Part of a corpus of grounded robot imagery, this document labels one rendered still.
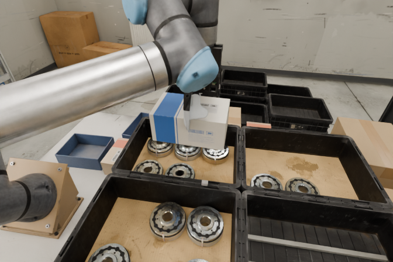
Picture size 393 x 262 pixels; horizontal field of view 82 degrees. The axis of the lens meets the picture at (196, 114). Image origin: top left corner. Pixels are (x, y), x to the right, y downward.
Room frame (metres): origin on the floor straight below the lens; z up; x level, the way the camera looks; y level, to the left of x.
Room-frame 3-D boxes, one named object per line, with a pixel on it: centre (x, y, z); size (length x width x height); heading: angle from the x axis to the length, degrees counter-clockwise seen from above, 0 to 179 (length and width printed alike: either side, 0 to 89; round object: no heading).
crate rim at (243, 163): (0.52, -0.35, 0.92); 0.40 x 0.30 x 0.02; 81
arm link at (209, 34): (0.52, -0.01, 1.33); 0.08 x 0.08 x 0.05
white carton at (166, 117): (0.52, 0.01, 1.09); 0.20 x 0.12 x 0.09; 78
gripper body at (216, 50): (0.51, -0.02, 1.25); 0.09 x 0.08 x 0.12; 78
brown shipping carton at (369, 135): (0.69, -0.73, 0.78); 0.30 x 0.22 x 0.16; 166
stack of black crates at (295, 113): (1.37, -0.73, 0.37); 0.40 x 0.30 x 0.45; 78
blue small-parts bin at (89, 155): (0.76, 0.50, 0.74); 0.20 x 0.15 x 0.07; 82
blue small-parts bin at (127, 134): (0.91, 0.26, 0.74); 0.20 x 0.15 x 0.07; 164
